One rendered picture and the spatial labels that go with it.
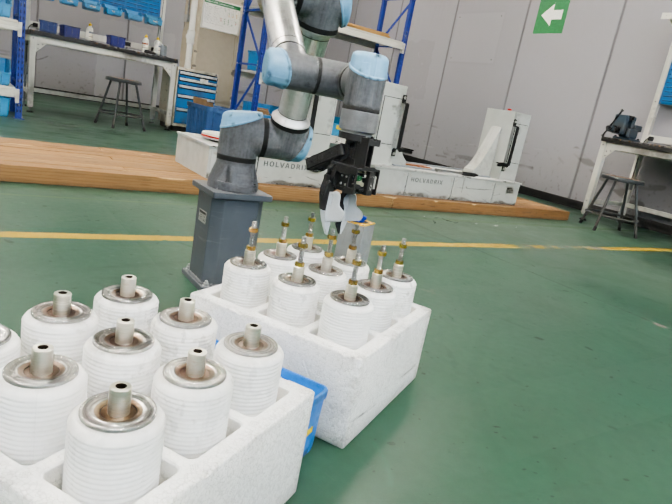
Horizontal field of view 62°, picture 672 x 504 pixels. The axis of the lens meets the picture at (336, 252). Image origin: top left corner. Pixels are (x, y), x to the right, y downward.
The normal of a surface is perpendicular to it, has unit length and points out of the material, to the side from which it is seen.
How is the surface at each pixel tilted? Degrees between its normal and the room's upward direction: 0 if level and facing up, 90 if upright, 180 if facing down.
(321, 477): 0
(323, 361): 90
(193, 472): 0
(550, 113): 90
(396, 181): 90
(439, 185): 90
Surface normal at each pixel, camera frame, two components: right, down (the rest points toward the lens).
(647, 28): -0.83, -0.01
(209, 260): -0.21, 0.21
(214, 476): 0.88, 0.27
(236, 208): 0.54, 0.30
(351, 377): -0.46, 0.14
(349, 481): 0.18, -0.95
